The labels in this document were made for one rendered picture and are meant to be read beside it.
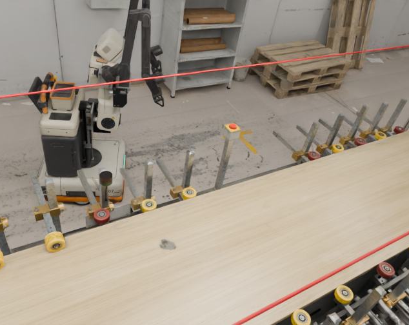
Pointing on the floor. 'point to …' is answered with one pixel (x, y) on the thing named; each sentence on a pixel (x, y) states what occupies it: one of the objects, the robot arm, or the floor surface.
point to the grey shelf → (240, 8)
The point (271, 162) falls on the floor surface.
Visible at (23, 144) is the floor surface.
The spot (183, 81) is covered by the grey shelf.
